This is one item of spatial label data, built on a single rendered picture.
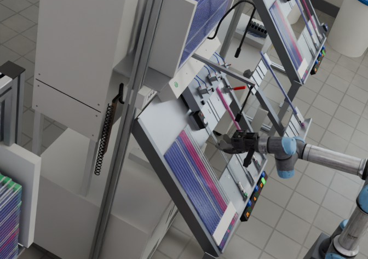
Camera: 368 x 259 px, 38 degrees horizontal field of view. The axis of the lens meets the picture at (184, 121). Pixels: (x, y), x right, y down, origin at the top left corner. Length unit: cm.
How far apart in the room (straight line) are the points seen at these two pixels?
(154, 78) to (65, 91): 38
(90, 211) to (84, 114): 57
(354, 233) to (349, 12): 312
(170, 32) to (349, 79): 339
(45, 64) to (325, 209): 232
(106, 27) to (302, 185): 233
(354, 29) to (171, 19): 356
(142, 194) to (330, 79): 280
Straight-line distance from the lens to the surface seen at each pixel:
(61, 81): 212
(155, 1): 168
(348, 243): 249
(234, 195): 251
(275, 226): 352
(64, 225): 274
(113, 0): 181
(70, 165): 262
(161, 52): 194
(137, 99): 190
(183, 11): 182
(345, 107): 474
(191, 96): 226
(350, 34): 530
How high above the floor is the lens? 259
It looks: 41 degrees down
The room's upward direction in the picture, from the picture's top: 19 degrees clockwise
